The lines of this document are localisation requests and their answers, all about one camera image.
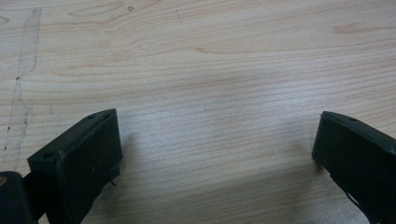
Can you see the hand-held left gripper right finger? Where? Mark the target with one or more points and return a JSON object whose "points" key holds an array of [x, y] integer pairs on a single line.
{"points": [[358, 158]]}

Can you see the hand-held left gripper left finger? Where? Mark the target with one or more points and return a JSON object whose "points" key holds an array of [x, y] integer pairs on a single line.
{"points": [[84, 155]]}

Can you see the clear tape strip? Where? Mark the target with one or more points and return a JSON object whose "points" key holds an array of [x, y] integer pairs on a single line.
{"points": [[23, 90]]}

